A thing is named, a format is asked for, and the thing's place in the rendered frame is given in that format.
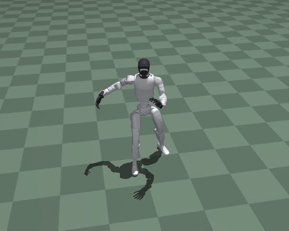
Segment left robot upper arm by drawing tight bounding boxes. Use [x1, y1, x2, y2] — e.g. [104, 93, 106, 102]
[154, 76, 165, 100]

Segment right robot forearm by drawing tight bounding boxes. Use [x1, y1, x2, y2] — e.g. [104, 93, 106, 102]
[100, 82, 119, 97]

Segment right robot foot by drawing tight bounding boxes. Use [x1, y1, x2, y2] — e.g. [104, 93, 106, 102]
[131, 163, 139, 175]

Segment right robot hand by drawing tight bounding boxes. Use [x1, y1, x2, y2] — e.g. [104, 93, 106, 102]
[95, 91, 104, 109]

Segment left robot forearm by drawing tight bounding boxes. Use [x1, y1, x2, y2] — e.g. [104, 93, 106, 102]
[156, 95, 167, 109]

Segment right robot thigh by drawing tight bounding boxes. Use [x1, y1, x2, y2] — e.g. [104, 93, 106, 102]
[130, 109, 141, 148]

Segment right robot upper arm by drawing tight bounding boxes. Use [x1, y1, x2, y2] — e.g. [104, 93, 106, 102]
[115, 75, 135, 89]

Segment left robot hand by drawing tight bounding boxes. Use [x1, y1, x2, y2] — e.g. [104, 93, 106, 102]
[149, 98, 163, 109]

